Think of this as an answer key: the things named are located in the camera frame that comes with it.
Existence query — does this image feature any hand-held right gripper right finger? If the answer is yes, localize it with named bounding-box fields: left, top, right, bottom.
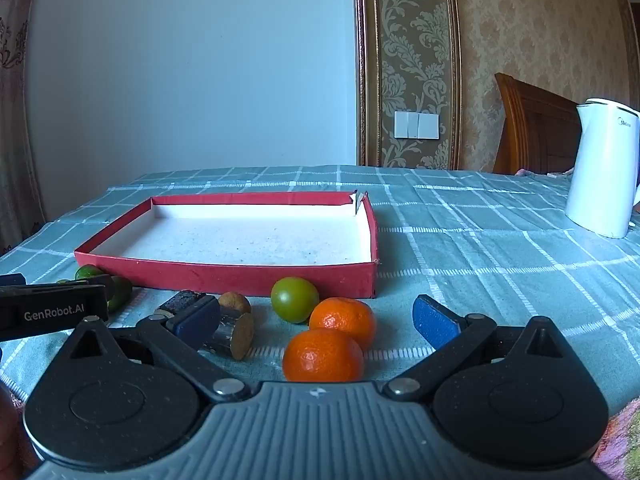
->
left=382, top=294, right=572, bottom=402

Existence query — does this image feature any floral blanket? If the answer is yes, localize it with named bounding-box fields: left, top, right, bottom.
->
left=591, top=397, right=640, bottom=480

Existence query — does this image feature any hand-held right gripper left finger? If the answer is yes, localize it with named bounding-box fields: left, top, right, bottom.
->
left=69, top=289, right=252, bottom=404

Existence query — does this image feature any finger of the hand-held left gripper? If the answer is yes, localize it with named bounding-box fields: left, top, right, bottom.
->
left=82, top=274, right=117, bottom=313

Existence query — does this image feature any white wall switch panel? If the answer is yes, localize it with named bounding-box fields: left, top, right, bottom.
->
left=393, top=110, right=441, bottom=140

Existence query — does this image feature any brown round fruit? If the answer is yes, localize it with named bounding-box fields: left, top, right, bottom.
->
left=217, top=291, right=252, bottom=317

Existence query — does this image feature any green checked tablecloth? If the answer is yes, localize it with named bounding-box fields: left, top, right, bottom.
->
left=0, top=165, right=640, bottom=413

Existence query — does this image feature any red cardboard box tray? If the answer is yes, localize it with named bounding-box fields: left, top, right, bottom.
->
left=74, top=190, right=379, bottom=300

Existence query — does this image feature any white electric kettle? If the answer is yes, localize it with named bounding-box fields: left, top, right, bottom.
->
left=565, top=98, right=640, bottom=240

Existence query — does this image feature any orange tangerine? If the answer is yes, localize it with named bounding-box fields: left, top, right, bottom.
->
left=309, top=297, right=377, bottom=352
left=282, top=328, right=365, bottom=383

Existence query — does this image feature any wooden headboard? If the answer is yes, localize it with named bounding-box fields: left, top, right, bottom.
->
left=492, top=72, right=584, bottom=176

